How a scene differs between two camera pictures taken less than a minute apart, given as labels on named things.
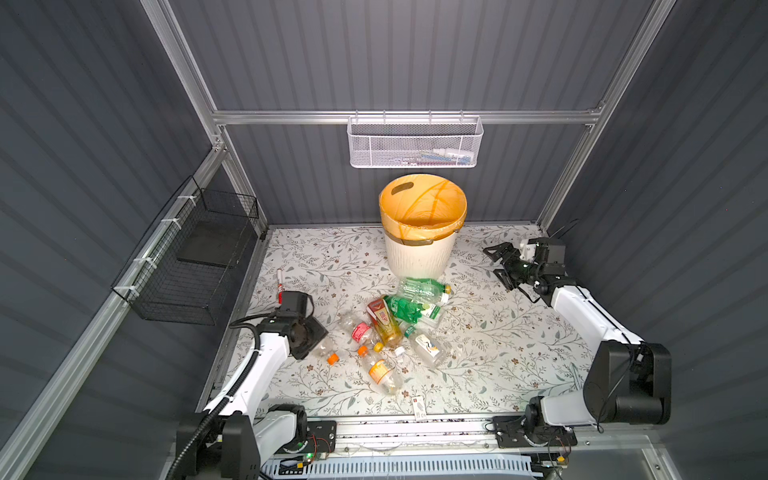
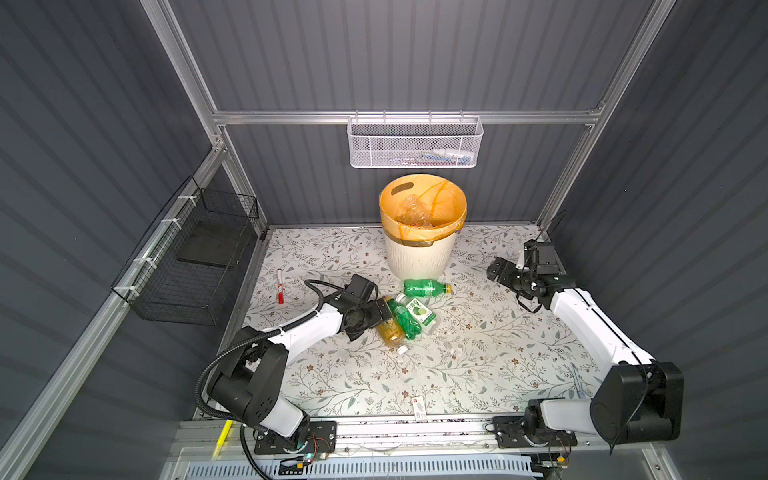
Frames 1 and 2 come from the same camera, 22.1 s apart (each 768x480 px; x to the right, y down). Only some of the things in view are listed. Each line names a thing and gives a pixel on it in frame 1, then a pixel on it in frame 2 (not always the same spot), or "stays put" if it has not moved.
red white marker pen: (279, 286) stays put
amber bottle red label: (386, 324) stays put
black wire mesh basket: (187, 268) stays put
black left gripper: (318, 331) → (376, 316)
